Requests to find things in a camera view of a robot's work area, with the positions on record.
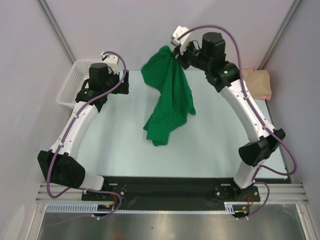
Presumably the green t shirt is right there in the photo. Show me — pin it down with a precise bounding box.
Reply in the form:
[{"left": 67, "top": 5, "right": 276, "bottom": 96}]
[{"left": 141, "top": 45, "right": 196, "bottom": 147}]

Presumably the white plastic basket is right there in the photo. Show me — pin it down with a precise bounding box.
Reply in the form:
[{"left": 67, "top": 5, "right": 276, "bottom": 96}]
[{"left": 56, "top": 59, "right": 102, "bottom": 109}]

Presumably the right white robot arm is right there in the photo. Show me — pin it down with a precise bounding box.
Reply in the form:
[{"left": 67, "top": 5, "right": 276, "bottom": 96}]
[{"left": 171, "top": 26, "right": 286, "bottom": 201}]

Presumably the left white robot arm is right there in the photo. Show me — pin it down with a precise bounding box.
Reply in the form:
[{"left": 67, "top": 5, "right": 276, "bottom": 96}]
[{"left": 37, "top": 62, "right": 129, "bottom": 200}]

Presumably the folded tan t shirt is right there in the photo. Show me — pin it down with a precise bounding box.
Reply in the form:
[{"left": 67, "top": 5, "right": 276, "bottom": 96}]
[{"left": 241, "top": 69, "right": 272, "bottom": 97}]

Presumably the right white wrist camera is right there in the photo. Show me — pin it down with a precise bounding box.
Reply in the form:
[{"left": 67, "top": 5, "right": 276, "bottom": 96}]
[{"left": 171, "top": 25, "right": 191, "bottom": 55}]

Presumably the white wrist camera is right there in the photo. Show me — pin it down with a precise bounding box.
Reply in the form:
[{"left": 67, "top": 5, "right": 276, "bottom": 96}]
[
  {"left": 101, "top": 51, "right": 120, "bottom": 75},
  {"left": 171, "top": 25, "right": 191, "bottom": 55}
]

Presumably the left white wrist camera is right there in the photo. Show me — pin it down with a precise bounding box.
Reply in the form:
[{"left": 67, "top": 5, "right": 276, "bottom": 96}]
[{"left": 101, "top": 51, "right": 120, "bottom": 75}]

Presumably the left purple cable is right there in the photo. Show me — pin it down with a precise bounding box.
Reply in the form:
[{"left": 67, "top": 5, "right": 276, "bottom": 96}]
[{"left": 46, "top": 50, "right": 129, "bottom": 227}]

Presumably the purple cable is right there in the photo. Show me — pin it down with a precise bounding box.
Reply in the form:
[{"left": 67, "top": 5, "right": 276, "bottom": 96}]
[
  {"left": 46, "top": 50, "right": 129, "bottom": 227},
  {"left": 177, "top": 24, "right": 298, "bottom": 221}
]

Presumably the right aluminium corner post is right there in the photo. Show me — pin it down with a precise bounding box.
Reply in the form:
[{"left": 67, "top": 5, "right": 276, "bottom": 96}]
[{"left": 258, "top": 0, "right": 304, "bottom": 70}]

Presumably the aluminium corner post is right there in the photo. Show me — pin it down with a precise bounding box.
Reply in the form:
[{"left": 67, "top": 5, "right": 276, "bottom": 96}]
[
  {"left": 36, "top": 0, "right": 76, "bottom": 64},
  {"left": 258, "top": 0, "right": 304, "bottom": 70}
]

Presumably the left aluminium corner post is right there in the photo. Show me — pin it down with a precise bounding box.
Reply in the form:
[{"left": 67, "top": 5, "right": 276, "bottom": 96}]
[{"left": 36, "top": 0, "right": 76, "bottom": 64}]

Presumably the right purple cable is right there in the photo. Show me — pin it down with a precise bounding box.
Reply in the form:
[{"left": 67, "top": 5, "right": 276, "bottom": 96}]
[{"left": 177, "top": 24, "right": 298, "bottom": 221}]

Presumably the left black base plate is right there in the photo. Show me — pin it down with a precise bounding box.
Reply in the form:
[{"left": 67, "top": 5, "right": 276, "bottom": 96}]
[{"left": 81, "top": 177, "right": 128, "bottom": 202}]

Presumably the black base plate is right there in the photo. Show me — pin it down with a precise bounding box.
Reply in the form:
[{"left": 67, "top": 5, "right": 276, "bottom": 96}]
[
  {"left": 81, "top": 177, "right": 128, "bottom": 202},
  {"left": 213, "top": 184, "right": 261, "bottom": 202}
]

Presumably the left grey cable duct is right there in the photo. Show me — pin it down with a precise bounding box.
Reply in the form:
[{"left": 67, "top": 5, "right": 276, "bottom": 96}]
[{"left": 46, "top": 202, "right": 116, "bottom": 213}]

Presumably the grey cable duct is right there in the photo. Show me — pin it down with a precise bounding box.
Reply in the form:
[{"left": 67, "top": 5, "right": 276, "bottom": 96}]
[
  {"left": 46, "top": 202, "right": 116, "bottom": 213},
  {"left": 224, "top": 202, "right": 250, "bottom": 215}
]

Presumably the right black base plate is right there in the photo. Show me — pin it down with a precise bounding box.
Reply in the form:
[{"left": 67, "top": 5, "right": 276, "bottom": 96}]
[{"left": 213, "top": 184, "right": 261, "bottom": 202}]

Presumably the right grey cable duct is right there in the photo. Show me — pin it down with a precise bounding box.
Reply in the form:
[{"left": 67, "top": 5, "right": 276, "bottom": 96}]
[{"left": 224, "top": 202, "right": 250, "bottom": 215}]

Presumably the aluminium front rail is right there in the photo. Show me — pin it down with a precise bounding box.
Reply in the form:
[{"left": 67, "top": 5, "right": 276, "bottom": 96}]
[{"left": 34, "top": 182, "right": 309, "bottom": 204}]

